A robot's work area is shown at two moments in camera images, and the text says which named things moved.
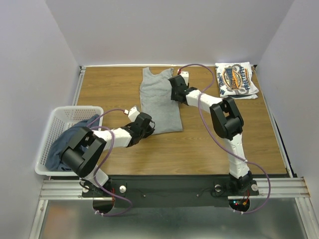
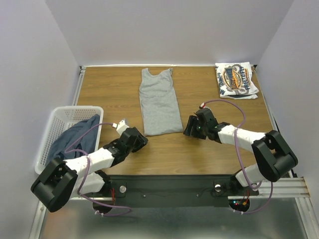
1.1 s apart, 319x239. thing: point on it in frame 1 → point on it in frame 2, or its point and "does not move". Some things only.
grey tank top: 155,100 does not move
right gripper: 174,87 → 190,127
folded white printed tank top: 236,80 does not move
